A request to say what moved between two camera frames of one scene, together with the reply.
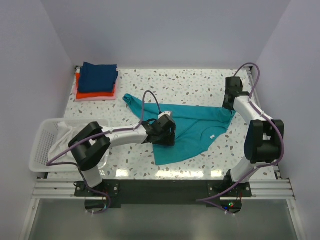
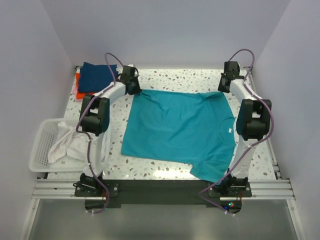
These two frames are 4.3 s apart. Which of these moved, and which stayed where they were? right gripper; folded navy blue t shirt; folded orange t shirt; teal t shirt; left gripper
Moved: right gripper; teal t shirt; left gripper
Stayed: folded navy blue t shirt; folded orange t shirt
